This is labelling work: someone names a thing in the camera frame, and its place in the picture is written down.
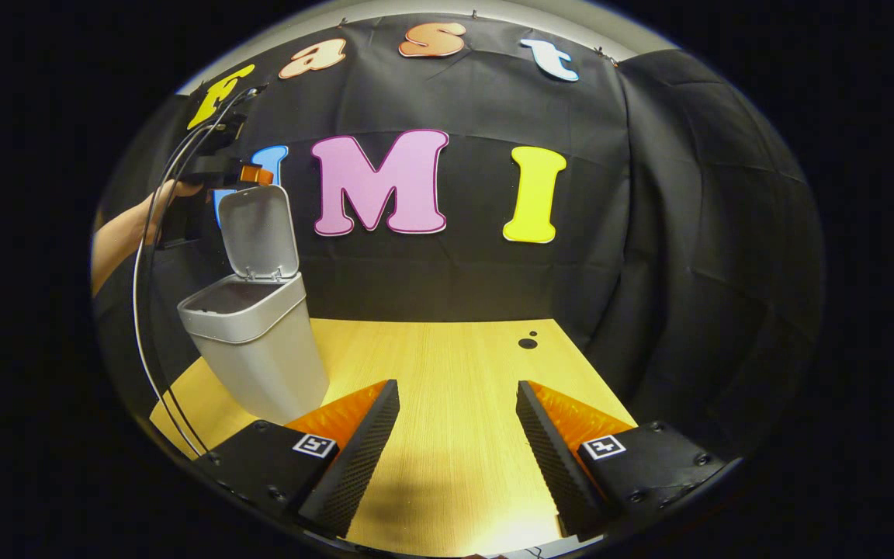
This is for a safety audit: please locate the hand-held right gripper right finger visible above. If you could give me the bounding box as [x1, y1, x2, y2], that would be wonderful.
[515, 380, 727, 542]

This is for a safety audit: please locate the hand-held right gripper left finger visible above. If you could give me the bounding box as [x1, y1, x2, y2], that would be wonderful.
[197, 379, 400, 540]

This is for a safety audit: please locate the white desktop garbage bin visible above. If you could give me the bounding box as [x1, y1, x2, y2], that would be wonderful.
[177, 185, 330, 425]

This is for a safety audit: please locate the wooden desktop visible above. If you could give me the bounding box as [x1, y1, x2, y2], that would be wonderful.
[150, 318, 638, 558]

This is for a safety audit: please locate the black backdrop cloth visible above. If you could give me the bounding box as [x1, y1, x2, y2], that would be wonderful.
[94, 14, 826, 467]

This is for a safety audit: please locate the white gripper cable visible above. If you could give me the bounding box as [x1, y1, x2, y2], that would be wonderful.
[131, 84, 268, 459]

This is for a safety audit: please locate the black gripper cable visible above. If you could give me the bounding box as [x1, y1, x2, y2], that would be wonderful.
[143, 93, 262, 455]

